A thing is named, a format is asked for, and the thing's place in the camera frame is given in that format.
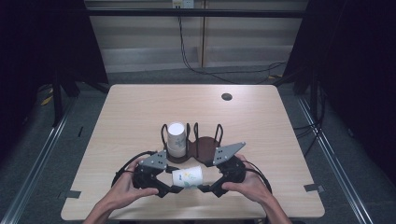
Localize black wall cable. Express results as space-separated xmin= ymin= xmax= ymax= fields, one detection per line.
xmin=177 ymin=7 xmax=288 ymax=86

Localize black horizontal bar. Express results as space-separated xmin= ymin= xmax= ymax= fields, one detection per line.
xmin=83 ymin=7 xmax=307 ymax=19

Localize metal floor rail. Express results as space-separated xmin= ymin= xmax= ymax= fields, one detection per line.
xmin=294 ymin=92 xmax=375 ymax=224
xmin=0 ymin=92 xmax=79 ymax=224

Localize white wall outlet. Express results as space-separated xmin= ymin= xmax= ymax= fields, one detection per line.
xmin=172 ymin=0 xmax=195 ymax=9

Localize person's left hand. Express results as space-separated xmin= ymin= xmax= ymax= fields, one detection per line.
xmin=106 ymin=157 xmax=161 ymax=211

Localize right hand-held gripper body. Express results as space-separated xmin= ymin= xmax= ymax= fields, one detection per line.
xmin=212 ymin=141 xmax=248 ymax=198

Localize stack of white paper cups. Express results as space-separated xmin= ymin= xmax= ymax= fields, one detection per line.
xmin=166 ymin=121 xmax=188 ymax=159

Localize black wire cup rack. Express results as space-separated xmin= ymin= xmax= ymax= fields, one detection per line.
xmin=160 ymin=121 xmax=225 ymax=166

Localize black curtain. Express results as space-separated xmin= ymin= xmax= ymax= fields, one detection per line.
xmin=0 ymin=0 xmax=109 ymax=94
xmin=284 ymin=0 xmax=396 ymax=188

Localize yellow floor tape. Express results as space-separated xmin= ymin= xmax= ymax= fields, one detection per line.
xmin=39 ymin=88 xmax=54 ymax=107

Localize grey tape mark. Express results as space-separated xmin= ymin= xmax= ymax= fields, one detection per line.
xmin=57 ymin=189 xmax=82 ymax=200
xmin=304 ymin=183 xmax=326 ymax=193

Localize person's right hand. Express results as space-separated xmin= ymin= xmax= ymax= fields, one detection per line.
xmin=221 ymin=153 xmax=273 ymax=207

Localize black floor cables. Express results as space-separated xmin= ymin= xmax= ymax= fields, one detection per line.
xmin=292 ymin=88 xmax=329 ymax=157

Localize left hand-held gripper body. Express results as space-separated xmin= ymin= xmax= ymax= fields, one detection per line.
xmin=133 ymin=149 xmax=169 ymax=191

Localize white printed paper cup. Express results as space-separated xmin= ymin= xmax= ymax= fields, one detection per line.
xmin=171 ymin=165 xmax=204 ymax=189

